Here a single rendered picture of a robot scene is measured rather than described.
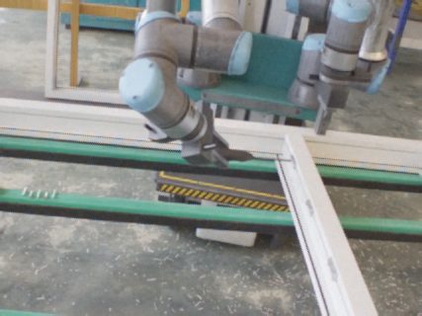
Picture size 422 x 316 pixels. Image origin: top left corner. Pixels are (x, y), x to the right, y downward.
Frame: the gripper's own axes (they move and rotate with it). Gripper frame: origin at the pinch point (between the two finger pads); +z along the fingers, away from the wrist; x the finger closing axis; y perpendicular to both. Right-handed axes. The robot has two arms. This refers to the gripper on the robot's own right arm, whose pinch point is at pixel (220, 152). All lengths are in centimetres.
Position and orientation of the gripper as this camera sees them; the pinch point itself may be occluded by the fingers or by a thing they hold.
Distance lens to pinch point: 121.4
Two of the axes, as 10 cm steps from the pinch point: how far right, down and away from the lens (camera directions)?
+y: 8.7, -1.8, -4.6
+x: 0.4, -9.1, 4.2
